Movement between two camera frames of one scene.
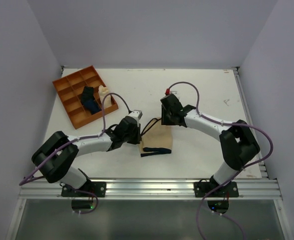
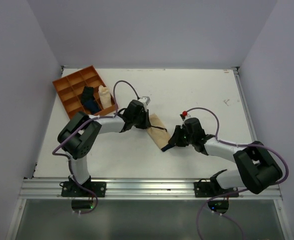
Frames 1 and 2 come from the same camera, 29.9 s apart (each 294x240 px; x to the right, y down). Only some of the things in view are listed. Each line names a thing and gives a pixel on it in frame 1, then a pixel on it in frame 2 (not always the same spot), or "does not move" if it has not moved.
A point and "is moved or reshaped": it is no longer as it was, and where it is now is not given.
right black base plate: x=230 y=189 does not move
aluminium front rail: x=156 y=188 does not move
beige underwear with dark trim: x=156 y=138 is moved or reshaped
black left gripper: x=138 y=136 → x=145 y=123
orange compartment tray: x=69 y=88 does not move
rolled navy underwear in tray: x=91 y=105 does not move
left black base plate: x=98 y=188 does not move
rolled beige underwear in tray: x=102 y=91 does not move
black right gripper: x=164 y=120 → x=175 y=139
